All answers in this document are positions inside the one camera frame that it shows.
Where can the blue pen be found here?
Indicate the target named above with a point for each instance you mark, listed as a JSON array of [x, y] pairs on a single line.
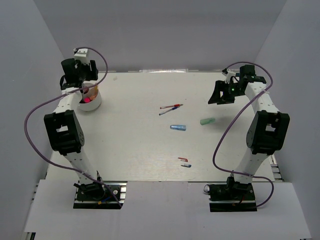
[[169, 110]]

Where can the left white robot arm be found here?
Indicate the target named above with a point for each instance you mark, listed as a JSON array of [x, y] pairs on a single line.
[[63, 128]]

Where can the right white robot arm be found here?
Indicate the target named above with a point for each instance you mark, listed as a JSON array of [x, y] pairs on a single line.
[[268, 129]]

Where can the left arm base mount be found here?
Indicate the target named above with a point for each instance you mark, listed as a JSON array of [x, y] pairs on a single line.
[[92, 196]]

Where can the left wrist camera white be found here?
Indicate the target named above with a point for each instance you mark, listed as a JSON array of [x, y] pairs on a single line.
[[81, 54]]

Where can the white round organizer container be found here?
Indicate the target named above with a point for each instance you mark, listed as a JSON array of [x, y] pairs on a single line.
[[90, 106]]

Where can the pink black highlighter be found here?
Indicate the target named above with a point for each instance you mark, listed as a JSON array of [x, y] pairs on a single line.
[[87, 100]]

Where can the pink glue bottle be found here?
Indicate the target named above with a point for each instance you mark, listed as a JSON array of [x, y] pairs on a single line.
[[86, 90]]

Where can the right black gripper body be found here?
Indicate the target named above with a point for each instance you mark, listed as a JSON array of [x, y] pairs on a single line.
[[234, 89]]

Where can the grey orange highlighter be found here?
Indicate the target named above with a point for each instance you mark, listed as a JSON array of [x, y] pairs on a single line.
[[94, 93]]

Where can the blue translucent cap case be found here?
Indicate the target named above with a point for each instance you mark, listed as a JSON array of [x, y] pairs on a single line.
[[178, 127]]

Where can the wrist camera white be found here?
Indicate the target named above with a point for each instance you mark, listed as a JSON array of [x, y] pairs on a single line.
[[228, 75], [81, 54]]

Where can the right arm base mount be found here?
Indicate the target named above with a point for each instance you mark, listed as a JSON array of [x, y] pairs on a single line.
[[223, 199]]

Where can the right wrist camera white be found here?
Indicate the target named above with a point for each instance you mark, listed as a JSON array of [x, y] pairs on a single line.
[[228, 75]]

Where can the red pen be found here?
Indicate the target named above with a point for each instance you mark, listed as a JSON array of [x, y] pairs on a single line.
[[171, 106]]

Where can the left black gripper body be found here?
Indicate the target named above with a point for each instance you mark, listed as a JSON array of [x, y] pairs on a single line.
[[84, 71]]

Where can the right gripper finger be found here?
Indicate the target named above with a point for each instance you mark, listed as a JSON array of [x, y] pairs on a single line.
[[217, 95], [226, 95]]

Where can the green eraser case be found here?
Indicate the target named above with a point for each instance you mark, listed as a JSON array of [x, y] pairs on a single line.
[[207, 121]]

